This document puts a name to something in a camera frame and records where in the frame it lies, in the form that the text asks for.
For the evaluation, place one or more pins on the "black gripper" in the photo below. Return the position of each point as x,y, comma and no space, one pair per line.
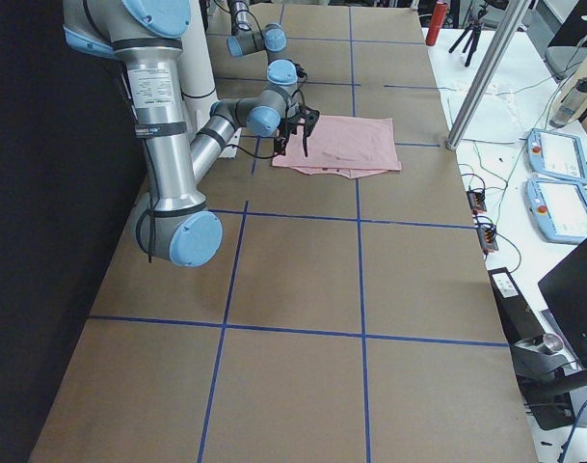
293,122

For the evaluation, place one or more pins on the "pink snoopy t-shirt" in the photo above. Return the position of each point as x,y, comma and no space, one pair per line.
349,147

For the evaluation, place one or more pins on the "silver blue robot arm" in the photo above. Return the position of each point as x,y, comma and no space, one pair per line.
167,79
247,36

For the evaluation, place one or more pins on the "red cylinder bottle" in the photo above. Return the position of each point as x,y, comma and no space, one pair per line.
437,18

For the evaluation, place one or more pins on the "upper orange black connector box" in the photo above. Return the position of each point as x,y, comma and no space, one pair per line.
476,200

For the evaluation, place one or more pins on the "orange black connector box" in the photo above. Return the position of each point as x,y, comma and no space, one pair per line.
476,200
486,233

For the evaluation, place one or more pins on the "lower orange black connector box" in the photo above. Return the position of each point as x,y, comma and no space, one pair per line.
486,233

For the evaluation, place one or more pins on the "white paper sheets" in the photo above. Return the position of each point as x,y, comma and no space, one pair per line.
496,119

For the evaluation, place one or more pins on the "upper blue teach pendant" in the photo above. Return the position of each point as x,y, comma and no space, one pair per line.
556,155

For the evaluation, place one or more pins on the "blue teach pendant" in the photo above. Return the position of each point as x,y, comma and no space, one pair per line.
558,208
556,155

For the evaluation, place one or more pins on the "lower blue teach pendant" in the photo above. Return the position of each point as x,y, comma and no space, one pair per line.
558,208

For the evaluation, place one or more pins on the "clear water bottle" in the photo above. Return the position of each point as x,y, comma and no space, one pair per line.
570,104

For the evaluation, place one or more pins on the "black box white label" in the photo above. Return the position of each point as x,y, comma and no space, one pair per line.
520,325

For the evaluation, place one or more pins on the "black monitor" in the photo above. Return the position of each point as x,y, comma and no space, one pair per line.
564,289

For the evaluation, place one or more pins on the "silver metal knob stand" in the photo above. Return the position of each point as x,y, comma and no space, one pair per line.
544,374

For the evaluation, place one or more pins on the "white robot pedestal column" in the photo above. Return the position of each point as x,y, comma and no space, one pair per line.
196,79

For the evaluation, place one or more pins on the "black camera tripod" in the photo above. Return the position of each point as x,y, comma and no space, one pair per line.
472,34

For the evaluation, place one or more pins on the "aluminium frame post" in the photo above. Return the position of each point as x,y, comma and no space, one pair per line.
501,39

